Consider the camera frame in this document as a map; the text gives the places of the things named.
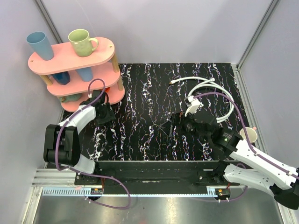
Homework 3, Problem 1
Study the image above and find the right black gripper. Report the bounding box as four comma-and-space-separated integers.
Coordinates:
158, 108, 210, 142

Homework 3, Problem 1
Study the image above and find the white hose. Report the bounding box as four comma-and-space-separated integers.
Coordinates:
169, 77, 235, 124

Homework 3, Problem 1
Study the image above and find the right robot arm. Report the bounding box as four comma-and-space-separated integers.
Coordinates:
170, 112, 299, 210

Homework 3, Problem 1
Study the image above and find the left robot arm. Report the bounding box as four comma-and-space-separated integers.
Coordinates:
43, 90, 115, 185

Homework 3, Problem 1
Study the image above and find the black marbled mat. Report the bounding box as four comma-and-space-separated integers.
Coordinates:
79, 63, 249, 161

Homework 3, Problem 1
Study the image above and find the teal mug bottom shelf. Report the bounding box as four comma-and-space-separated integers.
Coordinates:
58, 93, 82, 103

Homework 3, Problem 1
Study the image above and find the light blue cup middle shelf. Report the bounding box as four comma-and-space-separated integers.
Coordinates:
76, 67, 93, 82

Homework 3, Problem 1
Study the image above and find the pink three-tier shelf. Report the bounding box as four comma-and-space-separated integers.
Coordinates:
28, 37, 125, 112

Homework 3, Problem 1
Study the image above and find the dark blue cup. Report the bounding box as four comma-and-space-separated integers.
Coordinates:
51, 71, 70, 85

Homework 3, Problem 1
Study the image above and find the pink beige cup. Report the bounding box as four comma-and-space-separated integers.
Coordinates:
239, 127, 258, 143

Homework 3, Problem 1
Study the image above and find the green mug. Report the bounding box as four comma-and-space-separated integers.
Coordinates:
68, 29, 99, 57

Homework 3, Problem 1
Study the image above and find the light blue tall cup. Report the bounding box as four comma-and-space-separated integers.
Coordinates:
26, 31, 54, 61

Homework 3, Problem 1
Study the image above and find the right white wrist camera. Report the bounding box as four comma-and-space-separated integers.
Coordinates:
185, 95, 203, 117

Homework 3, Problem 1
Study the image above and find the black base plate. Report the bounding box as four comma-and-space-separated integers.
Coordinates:
74, 160, 241, 195

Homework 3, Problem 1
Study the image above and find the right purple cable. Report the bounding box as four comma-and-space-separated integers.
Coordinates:
192, 91, 292, 203

